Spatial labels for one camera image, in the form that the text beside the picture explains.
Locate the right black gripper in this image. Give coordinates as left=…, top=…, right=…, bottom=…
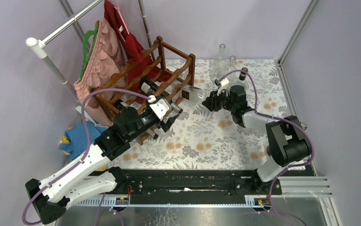
left=202, top=87, right=235, bottom=112

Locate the clear bottle black cap front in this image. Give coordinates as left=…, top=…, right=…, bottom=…
left=181, top=85, right=207, bottom=104

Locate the clear bottle black cap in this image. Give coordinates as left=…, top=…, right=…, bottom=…
left=234, top=67, right=249, bottom=90
left=181, top=85, right=207, bottom=104

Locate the green wine bottle brown label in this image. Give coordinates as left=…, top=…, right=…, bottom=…
left=113, top=100, right=158, bottom=141

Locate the green wine bottle silver neck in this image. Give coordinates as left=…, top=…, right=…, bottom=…
left=139, top=77, right=183, bottom=114

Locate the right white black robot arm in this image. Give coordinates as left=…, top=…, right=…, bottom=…
left=202, top=85, right=314, bottom=194

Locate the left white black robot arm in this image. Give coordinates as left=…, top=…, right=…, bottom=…
left=25, top=104, right=179, bottom=225

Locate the clear tall bottle back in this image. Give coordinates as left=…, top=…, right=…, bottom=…
left=210, top=44, right=227, bottom=82

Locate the clear round bottle back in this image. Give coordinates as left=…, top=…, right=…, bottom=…
left=219, top=56, right=237, bottom=82

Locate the brown wooden wine rack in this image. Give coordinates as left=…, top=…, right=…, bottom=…
left=93, top=36, right=196, bottom=141

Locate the clear bottle dark label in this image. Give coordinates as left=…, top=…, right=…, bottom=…
left=266, top=121, right=308, bottom=157

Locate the floral tablecloth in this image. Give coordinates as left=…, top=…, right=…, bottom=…
left=109, top=59, right=291, bottom=170

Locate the red hanging garment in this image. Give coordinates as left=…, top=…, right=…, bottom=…
left=104, top=0, right=173, bottom=105

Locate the blue cloth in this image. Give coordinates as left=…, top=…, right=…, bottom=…
left=63, top=121, right=107, bottom=160

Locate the pink hanging garment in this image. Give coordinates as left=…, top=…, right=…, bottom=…
left=74, top=18, right=127, bottom=126

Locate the yellow cloth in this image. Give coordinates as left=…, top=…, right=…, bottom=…
left=58, top=134, right=109, bottom=172

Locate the green clothes hanger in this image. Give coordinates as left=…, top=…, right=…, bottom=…
left=78, top=25, right=99, bottom=82

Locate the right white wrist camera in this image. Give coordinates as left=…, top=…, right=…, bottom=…
left=214, top=78, right=230, bottom=96

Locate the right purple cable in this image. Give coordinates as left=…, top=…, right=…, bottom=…
left=214, top=69, right=316, bottom=226

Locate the purple cable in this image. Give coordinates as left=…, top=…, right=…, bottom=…
left=22, top=88, right=153, bottom=226
left=214, top=69, right=316, bottom=226

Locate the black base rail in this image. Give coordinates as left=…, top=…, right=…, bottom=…
left=108, top=169, right=271, bottom=198

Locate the white slotted cable duct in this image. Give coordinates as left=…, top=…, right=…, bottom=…
left=74, top=194, right=273, bottom=209

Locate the silver clothes rail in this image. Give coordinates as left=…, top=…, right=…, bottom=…
left=25, top=0, right=103, bottom=102

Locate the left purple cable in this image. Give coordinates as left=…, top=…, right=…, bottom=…
left=22, top=88, right=153, bottom=226

